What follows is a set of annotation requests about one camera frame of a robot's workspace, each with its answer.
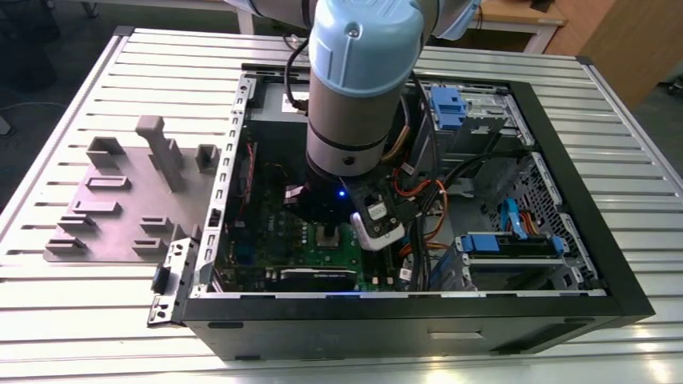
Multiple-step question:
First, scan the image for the green motherboard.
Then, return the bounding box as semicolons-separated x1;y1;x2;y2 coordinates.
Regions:
217;182;412;293

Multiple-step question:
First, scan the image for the black graphics card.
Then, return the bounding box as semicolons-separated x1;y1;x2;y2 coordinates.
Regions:
265;266;360;293

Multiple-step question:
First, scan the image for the grey power supply unit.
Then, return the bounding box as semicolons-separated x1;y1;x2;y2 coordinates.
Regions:
245;82;312;177

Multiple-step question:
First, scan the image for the black PC case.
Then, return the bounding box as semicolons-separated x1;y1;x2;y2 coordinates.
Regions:
146;62;657;363

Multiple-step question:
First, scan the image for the hard disk in blue carrier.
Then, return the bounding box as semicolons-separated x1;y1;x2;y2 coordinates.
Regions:
456;233;568;258

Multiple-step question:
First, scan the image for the grey metal drive cage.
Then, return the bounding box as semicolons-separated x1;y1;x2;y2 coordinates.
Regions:
413;83;535;177

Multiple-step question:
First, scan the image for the dark blue video connector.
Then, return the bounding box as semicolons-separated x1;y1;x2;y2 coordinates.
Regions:
152;266;174;294

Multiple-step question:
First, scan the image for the blue plastic drive latch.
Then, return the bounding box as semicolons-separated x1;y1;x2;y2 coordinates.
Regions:
429;86;469;131

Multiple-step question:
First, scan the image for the grey parts rack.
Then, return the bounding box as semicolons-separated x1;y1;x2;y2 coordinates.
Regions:
41;114;225;265

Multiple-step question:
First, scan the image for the perforated metal disk cage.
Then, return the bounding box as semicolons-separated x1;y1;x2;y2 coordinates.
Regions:
441;151;609;293

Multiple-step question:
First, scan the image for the brown wooden cabinet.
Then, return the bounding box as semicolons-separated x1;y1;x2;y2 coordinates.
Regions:
547;0;683;111

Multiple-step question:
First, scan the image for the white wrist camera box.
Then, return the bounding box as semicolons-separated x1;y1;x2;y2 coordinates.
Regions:
340;179;406;253

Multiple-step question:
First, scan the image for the orange power wire bundle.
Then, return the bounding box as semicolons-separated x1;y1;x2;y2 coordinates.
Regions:
393;167;452;257

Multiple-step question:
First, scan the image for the thick black gripper cable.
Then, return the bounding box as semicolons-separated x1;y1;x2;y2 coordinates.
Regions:
408;70;444;219

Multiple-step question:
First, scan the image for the metal expansion bracket cover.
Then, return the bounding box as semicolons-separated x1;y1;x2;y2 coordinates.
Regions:
146;238;202;330

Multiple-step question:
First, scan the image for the black cable brass plug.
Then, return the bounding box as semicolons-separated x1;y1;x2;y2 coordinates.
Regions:
284;38;313;118

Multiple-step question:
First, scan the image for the blue flat data wire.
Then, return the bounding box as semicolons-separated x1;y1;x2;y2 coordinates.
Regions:
500;198;529;241

